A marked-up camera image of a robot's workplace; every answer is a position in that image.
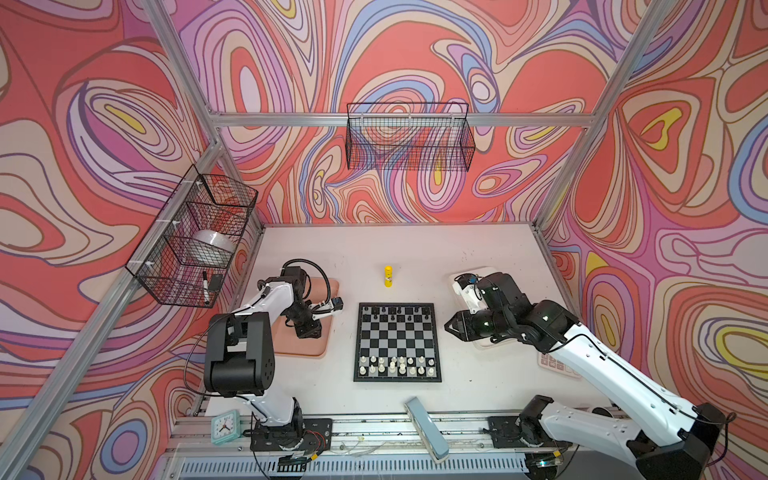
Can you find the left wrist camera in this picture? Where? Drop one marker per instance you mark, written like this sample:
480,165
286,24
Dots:
328,308

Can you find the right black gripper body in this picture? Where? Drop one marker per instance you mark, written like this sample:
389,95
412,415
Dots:
491,323

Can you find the grey stapler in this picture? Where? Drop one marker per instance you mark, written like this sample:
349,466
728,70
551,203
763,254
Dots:
429,433

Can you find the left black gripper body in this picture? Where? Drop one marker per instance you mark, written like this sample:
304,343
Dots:
300,316

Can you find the black and silver chessboard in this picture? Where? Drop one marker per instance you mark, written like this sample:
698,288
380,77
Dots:
397,342

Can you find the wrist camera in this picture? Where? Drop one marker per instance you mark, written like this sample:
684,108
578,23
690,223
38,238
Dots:
328,308
465,285

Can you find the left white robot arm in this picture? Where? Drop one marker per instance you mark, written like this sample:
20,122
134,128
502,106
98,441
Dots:
239,354

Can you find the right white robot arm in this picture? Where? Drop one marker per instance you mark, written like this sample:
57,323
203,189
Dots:
664,436

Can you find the left black wire basket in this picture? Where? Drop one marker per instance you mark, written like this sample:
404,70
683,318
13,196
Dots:
164,264

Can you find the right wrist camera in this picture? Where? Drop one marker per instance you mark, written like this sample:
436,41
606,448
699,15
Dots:
465,285

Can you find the green alarm clock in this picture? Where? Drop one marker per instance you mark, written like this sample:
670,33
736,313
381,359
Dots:
226,427

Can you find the pink plastic tray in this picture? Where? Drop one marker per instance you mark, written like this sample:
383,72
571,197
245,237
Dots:
285,341

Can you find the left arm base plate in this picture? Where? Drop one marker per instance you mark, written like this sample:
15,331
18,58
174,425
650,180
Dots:
314,436

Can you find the pink calculator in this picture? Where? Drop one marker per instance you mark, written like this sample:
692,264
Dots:
551,364

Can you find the silver tape roll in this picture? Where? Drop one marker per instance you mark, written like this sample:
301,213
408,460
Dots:
212,244

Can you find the black marker pen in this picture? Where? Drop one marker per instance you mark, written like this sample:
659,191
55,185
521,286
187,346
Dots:
205,288

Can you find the back black wire basket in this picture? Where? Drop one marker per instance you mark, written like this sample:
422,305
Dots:
409,136

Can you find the black wire basket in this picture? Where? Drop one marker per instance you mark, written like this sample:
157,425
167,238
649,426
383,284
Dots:
409,136
164,264

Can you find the white plastic tray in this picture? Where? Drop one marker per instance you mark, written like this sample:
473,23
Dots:
489,327

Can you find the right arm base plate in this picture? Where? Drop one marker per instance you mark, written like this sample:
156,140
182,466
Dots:
511,432

